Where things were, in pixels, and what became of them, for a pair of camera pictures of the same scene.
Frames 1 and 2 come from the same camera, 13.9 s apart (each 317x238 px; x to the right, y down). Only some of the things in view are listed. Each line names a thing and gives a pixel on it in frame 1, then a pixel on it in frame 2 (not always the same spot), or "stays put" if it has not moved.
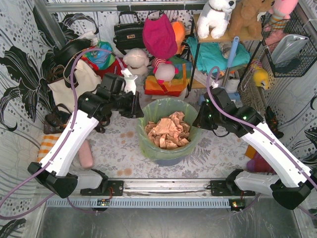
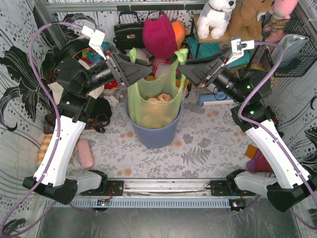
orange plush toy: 180,31 stays put
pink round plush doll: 164,70 stays put
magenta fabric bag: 159,37 stays put
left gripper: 135,105 to 116,70
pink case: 85,154 stays put
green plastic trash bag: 161,108 to 155,101
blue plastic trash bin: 170,162 to 157,137
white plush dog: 215,15 stays put
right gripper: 201,117 to 214,74
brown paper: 169,133 to 161,97
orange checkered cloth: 48,142 stays put
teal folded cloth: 210,54 stays put
